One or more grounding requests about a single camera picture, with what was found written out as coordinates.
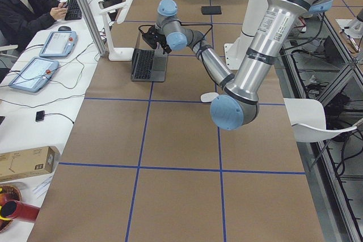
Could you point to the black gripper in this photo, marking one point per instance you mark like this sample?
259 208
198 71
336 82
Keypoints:
162 42

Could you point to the grey laptop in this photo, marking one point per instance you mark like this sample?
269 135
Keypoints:
148 65

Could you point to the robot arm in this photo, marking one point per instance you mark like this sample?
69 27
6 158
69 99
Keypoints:
238 105

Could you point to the white computer mouse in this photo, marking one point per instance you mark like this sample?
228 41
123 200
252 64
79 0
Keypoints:
208 97

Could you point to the black keyboard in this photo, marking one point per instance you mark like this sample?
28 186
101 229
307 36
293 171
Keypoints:
73 10

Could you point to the upper blue teach pendant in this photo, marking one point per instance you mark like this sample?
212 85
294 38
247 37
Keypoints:
59 44

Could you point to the blue teach pendant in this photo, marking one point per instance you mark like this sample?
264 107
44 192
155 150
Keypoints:
35 75
59 44

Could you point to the lower blue teach pendant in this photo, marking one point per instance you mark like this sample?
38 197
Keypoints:
35 75

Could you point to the seated person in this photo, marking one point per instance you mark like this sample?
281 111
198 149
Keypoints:
22 19

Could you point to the white chair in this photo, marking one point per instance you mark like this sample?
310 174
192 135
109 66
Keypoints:
308 121

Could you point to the cardboard box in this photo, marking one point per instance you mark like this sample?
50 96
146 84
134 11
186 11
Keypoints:
28 163

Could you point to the red bottle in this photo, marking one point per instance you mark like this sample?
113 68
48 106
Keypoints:
16 210

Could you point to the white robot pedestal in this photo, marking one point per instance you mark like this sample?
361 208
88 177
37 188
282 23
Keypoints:
235 52

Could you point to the aluminium frame post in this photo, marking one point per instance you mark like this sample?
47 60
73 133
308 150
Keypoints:
92 27

